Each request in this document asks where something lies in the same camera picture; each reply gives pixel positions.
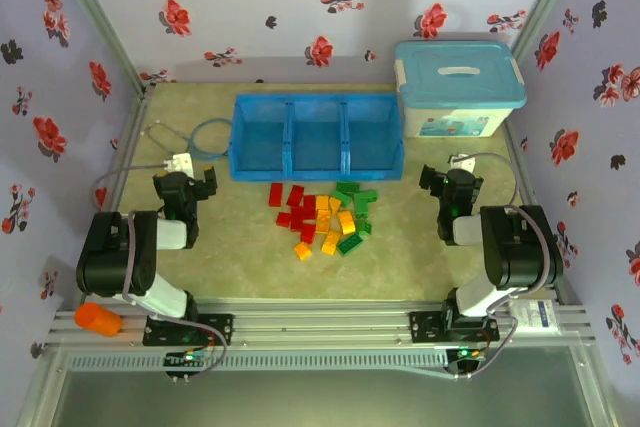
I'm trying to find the blue three-compartment plastic bin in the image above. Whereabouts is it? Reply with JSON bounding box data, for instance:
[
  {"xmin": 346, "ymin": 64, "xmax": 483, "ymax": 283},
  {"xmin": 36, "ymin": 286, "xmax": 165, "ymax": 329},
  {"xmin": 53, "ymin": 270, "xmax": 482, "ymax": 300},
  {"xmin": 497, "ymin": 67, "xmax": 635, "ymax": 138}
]
[{"xmin": 228, "ymin": 93, "xmax": 405, "ymax": 183}]

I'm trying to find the white storage box blue lid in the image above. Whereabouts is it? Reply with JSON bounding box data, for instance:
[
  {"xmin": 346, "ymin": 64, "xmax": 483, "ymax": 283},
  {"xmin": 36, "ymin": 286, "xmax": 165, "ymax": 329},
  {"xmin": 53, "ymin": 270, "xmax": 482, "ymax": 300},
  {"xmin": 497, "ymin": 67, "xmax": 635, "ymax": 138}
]
[{"xmin": 393, "ymin": 40, "xmax": 529, "ymax": 139}]

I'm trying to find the white printed label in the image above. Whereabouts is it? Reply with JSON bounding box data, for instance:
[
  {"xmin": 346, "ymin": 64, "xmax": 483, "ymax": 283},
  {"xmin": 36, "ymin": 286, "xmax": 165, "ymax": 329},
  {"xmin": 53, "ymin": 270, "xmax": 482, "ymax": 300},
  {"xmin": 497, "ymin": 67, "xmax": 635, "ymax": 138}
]
[{"xmin": 508, "ymin": 299, "xmax": 556, "ymax": 332}]

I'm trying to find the orange plastic cylinder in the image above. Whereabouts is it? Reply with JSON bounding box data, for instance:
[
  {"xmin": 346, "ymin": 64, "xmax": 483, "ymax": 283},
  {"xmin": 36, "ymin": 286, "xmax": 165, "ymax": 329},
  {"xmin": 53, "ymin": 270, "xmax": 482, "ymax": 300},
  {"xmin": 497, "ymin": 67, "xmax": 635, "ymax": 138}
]
[{"xmin": 74, "ymin": 302, "xmax": 123, "ymax": 337}]

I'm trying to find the right small circuit board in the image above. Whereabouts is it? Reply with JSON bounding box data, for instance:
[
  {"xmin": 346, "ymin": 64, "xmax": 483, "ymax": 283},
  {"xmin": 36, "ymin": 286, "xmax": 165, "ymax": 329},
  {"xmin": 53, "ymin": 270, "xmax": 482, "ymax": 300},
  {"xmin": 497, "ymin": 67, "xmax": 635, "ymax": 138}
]
[{"xmin": 447, "ymin": 346, "xmax": 487, "ymax": 373}]

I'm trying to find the small circuit board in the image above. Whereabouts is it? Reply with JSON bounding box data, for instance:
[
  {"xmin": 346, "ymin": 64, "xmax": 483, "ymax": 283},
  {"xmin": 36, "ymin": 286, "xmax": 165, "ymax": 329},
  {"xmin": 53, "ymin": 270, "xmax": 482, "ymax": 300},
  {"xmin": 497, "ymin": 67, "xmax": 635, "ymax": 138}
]
[
  {"xmin": 447, "ymin": 346, "xmax": 487, "ymax": 373},
  {"xmin": 164, "ymin": 349, "xmax": 209, "ymax": 371}
]

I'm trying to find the left small circuit board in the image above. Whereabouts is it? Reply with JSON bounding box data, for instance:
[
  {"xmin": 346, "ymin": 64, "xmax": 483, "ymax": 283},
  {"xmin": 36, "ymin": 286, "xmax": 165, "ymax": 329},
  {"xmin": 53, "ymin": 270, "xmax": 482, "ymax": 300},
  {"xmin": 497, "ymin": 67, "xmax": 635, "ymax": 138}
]
[{"xmin": 164, "ymin": 349, "xmax": 209, "ymax": 371}]

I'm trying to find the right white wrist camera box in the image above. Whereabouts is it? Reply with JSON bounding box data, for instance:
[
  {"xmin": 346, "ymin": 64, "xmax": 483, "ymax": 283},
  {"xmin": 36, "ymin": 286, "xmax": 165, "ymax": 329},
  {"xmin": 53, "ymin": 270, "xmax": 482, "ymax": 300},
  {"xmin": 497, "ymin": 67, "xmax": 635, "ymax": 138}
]
[{"xmin": 448, "ymin": 154, "xmax": 476, "ymax": 174}]

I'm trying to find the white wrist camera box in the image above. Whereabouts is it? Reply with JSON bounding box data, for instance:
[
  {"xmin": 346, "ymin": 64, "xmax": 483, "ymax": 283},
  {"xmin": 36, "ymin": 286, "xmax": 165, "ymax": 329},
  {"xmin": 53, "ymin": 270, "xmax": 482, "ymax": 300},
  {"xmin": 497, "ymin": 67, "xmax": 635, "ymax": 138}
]
[
  {"xmin": 448, "ymin": 154, "xmax": 476, "ymax": 174},
  {"xmin": 164, "ymin": 153, "xmax": 196, "ymax": 178}
]

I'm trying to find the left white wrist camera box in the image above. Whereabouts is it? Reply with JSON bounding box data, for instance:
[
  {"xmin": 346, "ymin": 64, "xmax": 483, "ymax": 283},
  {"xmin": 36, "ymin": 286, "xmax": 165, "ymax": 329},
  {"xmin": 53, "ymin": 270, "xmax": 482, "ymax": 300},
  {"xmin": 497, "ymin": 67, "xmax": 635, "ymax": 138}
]
[{"xmin": 164, "ymin": 153, "xmax": 196, "ymax": 178}]

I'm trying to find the blue cable loop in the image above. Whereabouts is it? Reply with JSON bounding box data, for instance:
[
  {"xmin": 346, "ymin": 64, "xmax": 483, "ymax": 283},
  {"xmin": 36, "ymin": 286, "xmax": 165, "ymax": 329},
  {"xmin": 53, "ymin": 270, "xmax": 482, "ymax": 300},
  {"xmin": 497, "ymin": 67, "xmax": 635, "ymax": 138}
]
[{"xmin": 188, "ymin": 116, "xmax": 234, "ymax": 161}]

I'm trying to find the thin grey wire loop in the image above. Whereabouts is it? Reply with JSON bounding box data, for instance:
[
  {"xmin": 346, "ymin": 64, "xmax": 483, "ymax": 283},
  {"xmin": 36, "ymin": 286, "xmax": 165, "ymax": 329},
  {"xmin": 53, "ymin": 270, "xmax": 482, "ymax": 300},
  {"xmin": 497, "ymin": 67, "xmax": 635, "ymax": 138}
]
[{"xmin": 143, "ymin": 119, "xmax": 194, "ymax": 156}]

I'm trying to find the left arm grey cable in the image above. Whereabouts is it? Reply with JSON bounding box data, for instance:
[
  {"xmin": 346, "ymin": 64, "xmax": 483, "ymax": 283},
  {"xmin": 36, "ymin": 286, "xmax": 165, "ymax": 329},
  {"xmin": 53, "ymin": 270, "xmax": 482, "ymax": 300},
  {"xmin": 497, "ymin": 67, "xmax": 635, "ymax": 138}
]
[{"xmin": 93, "ymin": 162, "xmax": 227, "ymax": 376}]

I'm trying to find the left aluminium side rail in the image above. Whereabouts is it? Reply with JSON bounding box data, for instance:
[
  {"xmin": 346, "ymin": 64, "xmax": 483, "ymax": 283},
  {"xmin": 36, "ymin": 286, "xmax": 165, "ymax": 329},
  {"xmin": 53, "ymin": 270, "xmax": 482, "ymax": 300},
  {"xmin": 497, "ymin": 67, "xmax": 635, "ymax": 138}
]
[{"xmin": 89, "ymin": 86, "xmax": 156, "ymax": 218}]

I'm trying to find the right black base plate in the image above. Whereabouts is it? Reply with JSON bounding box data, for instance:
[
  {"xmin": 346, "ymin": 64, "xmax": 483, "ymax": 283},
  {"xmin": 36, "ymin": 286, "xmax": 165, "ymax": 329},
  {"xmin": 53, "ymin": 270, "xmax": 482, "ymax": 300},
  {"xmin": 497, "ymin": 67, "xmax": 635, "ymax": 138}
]
[{"xmin": 408, "ymin": 310, "xmax": 501, "ymax": 346}]

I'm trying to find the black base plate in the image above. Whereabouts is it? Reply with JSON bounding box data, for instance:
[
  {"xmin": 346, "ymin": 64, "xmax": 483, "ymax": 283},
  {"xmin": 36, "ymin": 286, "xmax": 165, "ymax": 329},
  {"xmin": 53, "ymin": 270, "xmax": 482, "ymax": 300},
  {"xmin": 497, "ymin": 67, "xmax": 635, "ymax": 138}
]
[
  {"xmin": 143, "ymin": 314, "xmax": 235, "ymax": 347},
  {"xmin": 408, "ymin": 310, "xmax": 501, "ymax": 346}
]

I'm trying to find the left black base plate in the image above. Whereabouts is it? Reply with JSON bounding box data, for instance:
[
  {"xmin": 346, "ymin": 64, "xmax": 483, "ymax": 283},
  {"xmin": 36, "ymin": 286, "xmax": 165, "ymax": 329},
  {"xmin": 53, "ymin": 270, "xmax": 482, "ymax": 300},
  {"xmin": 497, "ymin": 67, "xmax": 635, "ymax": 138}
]
[{"xmin": 143, "ymin": 314, "xmax": 235, "ymax": 347}]

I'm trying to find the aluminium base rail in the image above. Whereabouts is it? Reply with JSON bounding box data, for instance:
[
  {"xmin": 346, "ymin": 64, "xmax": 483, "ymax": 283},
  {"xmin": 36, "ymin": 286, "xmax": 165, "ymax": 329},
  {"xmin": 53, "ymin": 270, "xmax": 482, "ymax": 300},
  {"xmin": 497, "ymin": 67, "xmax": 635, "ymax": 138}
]
[{"xmin": 49, "ymin": 298, "xmax": 596, "ymax": 348}]

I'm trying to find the left aluminium frame post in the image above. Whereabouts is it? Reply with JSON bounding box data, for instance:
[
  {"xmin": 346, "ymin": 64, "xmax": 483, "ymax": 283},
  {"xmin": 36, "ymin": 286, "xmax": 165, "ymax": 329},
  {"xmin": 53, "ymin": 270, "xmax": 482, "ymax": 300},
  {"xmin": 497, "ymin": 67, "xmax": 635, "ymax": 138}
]
[{"xmin": 47, "ymin": 0, "xmax": 151, "ymax": 98}]

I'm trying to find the aluminium frame post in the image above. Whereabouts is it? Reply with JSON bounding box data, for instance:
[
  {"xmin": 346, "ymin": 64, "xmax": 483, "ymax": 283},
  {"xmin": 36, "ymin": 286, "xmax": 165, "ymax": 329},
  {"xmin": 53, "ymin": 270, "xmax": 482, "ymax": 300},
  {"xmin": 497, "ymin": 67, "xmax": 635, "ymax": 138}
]
[
  {"xmin": 47, "ymin": 0, "xmax": 151, "ymax": 98},
  {"xmin": 509, "ymin": 0, "xmax": 586, "ymax": 63}
]

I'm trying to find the grey slotted cable duct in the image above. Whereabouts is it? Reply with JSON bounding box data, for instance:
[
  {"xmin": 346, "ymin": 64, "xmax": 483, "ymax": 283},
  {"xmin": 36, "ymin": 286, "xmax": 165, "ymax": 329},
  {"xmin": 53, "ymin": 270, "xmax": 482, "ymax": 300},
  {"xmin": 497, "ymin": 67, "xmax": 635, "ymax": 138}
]
[{"xmin": 64, "ymin": 349, "xmax": 451, "ymax": 373}]

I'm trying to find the right aluminium frame post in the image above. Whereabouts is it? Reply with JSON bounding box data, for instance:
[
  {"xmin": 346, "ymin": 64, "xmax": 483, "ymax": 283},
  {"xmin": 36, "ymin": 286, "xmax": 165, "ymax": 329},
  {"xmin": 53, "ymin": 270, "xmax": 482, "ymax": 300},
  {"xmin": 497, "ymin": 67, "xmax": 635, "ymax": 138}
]
[{"xmin": 509, "ymin": 0, "xmax": 586, "ymax": 63}]

